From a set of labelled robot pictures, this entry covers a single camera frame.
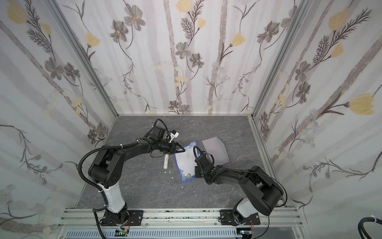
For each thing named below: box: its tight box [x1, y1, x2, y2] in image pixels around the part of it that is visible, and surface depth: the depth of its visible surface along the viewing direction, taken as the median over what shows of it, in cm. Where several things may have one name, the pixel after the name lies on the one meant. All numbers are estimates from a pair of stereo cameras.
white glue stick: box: [163, 153, 169, 169], surface depth 95 cm
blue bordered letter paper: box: [174, 140, 200, 184], surface depth 93 cm
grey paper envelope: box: [201, 136, 230, 167], surface depth 104 cm
